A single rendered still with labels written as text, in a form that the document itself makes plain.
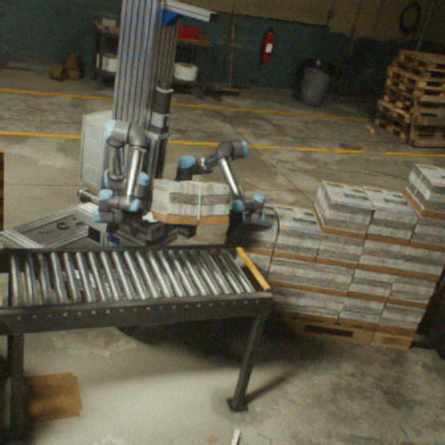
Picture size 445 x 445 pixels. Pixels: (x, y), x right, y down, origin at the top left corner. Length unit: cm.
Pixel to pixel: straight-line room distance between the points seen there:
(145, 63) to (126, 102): 29
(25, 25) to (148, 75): 625
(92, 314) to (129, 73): 156
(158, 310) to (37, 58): 736
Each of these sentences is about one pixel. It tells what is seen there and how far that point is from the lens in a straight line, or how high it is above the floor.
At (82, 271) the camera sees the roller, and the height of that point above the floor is 80.
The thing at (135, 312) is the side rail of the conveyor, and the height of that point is 76.
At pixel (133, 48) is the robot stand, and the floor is 174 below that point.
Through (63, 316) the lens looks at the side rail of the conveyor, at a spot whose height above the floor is 76.
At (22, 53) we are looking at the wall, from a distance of 970.
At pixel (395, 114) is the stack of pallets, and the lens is 1012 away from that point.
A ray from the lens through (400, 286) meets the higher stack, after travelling 408.
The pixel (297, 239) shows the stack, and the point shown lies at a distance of 372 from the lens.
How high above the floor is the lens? 240
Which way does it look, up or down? 27 degrees down
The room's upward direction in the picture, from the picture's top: 12 degrees clockwise
